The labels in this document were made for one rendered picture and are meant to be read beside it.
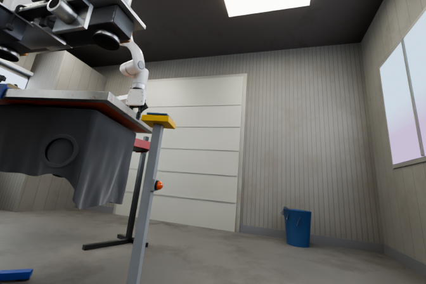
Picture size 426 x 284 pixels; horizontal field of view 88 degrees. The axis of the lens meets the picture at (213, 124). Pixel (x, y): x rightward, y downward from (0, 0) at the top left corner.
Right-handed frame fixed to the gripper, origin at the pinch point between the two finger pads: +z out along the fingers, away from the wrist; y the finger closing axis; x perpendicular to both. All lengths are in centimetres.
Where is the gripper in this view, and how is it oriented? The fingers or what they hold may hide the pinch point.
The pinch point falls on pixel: (134, 115)
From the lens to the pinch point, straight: 127.8
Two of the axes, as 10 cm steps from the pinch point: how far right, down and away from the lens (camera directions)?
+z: -0.7, 9.6, -2.8
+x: 0.8, 2.9, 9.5
